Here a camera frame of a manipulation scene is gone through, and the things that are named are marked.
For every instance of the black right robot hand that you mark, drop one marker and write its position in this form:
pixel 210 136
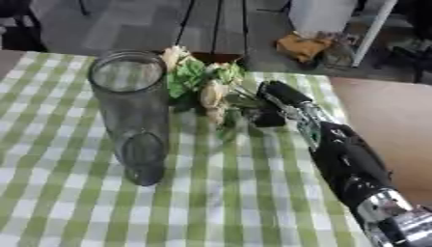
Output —
pixel 348 160

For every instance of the cream flower bouquet green leaves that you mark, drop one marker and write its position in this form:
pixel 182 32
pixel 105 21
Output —
pixel 194 77

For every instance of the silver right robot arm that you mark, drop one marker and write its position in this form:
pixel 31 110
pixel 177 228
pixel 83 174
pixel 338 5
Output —
pixel 402 222

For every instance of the clear glass vase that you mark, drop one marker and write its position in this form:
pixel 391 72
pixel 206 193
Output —
pixel 135 122

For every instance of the tan bag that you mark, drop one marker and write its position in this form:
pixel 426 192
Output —
pixel 302 46

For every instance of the white pole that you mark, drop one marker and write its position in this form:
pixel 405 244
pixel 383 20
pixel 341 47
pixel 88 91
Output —
pixel 374 32

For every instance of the white cabinet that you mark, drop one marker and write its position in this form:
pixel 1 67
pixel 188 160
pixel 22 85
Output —
pixel 321 14

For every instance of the black tripod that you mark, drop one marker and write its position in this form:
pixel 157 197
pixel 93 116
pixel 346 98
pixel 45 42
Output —
pixel 216 29

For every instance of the black chair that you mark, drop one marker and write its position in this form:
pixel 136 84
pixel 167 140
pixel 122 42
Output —
pixel 19 29

